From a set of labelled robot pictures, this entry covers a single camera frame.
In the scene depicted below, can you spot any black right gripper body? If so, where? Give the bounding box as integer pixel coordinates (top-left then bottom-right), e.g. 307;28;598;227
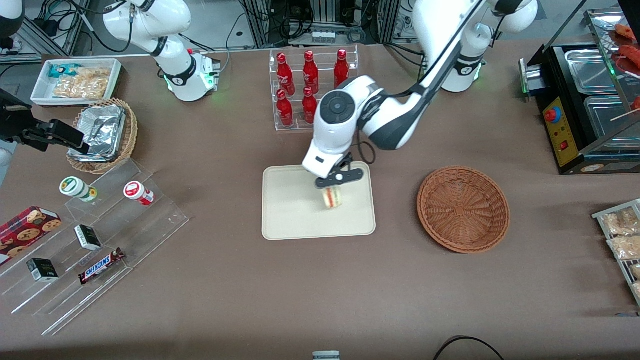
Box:
0;89;50;149

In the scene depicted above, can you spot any triangular sandwich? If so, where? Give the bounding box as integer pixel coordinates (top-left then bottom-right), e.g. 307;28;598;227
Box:
321;186;345;211

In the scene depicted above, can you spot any light wicker basket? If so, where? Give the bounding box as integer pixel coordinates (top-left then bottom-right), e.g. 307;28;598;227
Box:
66;98;139;176

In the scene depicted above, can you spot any beige plastic serving tray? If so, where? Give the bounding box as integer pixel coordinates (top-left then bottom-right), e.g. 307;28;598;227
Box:
261;161;377;242

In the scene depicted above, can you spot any round brown wicker basket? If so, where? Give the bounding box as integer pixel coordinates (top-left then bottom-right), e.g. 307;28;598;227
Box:
416;165;511;254

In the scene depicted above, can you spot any white rectangular snack bin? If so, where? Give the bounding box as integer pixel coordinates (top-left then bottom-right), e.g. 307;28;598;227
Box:
30;58;124;108

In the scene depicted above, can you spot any aluminium foil container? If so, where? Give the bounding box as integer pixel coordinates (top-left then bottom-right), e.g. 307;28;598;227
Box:
68;104;127;164

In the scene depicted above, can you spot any green lidded cup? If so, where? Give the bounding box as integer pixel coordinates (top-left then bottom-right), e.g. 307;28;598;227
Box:
59;176;99;204

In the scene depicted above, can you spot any clear bag of chips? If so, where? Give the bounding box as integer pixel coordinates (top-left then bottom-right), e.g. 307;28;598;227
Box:
52;67;112;100

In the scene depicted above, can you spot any clear acrylic bottle rack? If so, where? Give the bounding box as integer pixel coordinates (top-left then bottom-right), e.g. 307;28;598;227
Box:
269;44;360;132

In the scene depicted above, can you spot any teal snack packet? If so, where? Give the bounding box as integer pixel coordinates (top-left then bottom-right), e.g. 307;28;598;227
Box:
48;62;81;80

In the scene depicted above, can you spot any red cola bottle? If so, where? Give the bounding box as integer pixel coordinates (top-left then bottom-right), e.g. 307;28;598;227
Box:
276;89;295;127
301;86;318;125
333;48;350;89
276;52;296;97
302;50;320;95

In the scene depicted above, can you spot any red lidded cup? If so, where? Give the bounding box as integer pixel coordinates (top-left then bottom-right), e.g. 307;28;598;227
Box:
123;181;156;207

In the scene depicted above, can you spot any small black carton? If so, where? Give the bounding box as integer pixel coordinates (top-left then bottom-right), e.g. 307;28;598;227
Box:
73;224;103;252
25;257;60;284

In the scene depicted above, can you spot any red cookie box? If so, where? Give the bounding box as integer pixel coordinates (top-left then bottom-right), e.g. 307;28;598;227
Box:
0;205;63;268

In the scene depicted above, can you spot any clear acrylic stepped stand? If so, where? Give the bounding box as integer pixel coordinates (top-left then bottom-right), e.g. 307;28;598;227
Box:
0;157;191;337

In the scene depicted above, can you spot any Snickers chocolate bar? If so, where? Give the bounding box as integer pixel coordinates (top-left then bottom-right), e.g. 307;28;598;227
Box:
77;247;126;286

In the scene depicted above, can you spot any black hot food display machine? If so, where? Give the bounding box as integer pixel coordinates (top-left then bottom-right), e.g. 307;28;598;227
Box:
518;7;640;176

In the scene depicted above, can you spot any steel food pan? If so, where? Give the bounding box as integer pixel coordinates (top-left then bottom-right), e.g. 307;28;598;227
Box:
582;94;640;151
563;47;622;96

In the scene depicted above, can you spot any sausage on wooden skewer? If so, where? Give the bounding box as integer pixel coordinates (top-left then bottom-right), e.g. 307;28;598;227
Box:
610;97;640;123

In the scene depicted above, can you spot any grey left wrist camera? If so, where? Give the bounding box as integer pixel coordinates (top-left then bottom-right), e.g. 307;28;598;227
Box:
314;168;365;190

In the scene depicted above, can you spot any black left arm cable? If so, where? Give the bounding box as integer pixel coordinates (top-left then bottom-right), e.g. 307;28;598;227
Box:
349;0;487;166

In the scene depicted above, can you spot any aluminium profile frame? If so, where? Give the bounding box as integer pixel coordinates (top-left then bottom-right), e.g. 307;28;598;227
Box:
239;0;402;49

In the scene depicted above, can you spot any black looped cable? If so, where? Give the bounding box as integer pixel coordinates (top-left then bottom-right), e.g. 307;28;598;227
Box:
432;335;506;360

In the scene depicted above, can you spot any grey wire rack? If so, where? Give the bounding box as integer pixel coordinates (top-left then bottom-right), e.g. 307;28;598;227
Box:
591;198;640;307

